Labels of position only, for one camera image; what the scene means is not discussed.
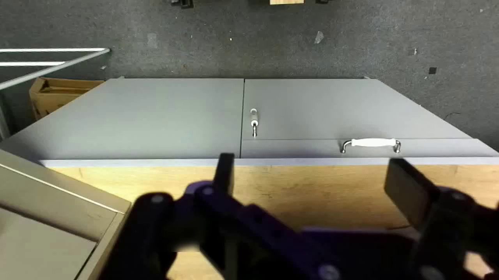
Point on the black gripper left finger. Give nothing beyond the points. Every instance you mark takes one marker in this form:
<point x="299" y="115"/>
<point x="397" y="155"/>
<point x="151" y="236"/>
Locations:
<point x="226" y="172"/>

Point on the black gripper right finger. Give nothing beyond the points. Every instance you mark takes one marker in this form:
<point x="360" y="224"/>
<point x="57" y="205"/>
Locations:
<point x="411" y="188"/>

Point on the metal filing cabinet drawer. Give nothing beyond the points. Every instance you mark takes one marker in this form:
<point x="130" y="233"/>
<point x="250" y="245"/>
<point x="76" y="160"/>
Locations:
<point x="49" y="206"/>

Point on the plain grey cabinet door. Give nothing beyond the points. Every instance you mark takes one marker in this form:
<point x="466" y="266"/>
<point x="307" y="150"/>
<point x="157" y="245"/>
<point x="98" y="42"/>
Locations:
<point x="146" y="116"/>

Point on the grey cabinet door with knob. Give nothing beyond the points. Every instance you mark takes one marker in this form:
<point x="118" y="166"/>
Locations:
<point x="333" y="108"/>

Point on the small metal door knob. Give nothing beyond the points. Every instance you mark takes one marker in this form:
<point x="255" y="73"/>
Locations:
<point x="254" y="119"/>

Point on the white paper scrap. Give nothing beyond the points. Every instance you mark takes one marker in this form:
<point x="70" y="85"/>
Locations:
<point x="319" y="35"/>

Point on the black furniture foot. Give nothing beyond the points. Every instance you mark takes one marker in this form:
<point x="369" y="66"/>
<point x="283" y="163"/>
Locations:
<point x="182" y="1"/>

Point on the light wooden furniture piece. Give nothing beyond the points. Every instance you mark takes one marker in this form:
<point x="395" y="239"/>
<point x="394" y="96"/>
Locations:
<point x="286" y="1"/>

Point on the metal rod rack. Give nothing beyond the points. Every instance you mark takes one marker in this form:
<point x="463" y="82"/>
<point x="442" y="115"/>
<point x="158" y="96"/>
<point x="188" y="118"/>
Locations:
<point x="52" y="49"/>

